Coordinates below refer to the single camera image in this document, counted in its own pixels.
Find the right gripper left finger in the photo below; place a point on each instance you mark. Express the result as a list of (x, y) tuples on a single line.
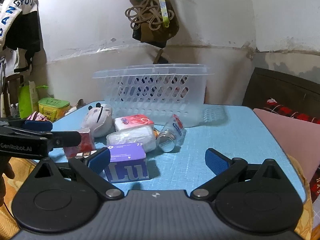
[(88, 169)]

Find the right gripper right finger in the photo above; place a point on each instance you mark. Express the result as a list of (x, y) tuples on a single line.
[(227, 171)]

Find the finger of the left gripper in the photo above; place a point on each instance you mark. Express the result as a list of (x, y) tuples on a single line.
[(40, 126), (66, 139)]

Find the red small box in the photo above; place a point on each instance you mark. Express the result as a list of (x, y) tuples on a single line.
[(86, 145)]

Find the purple box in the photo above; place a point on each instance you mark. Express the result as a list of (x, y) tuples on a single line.
[(127, 163)]

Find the white plush toy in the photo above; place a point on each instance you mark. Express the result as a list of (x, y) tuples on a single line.
[(98, 119)]

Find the pink tissue pack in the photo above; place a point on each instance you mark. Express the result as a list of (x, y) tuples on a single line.
[(132, 121)]

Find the clear plastic basket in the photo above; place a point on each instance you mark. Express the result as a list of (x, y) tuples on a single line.
[(157, 91)]

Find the green lidded yellow box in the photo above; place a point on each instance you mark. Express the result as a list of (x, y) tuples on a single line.
[(53, 109)]

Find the green paper bag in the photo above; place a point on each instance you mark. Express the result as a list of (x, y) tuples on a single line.
[(28, 98)]

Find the blue table mat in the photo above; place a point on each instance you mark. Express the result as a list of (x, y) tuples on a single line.
[(234, 131)]

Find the red plaid cloth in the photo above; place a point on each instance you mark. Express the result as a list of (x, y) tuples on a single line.
[(274, 107)]

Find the pink pillow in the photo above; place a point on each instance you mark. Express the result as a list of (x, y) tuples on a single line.
[(298, 138)]

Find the hanging white black garment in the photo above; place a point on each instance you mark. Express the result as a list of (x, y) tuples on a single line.
[(20, 31)]

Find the dark wooden headboard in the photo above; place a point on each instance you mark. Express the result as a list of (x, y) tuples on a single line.
[(290, 91)]

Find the brown hanging bag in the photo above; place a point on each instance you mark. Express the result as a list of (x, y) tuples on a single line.
[(153, 22)]

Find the wooden wall stick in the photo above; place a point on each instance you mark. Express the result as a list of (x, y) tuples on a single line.
[(158, 56)]

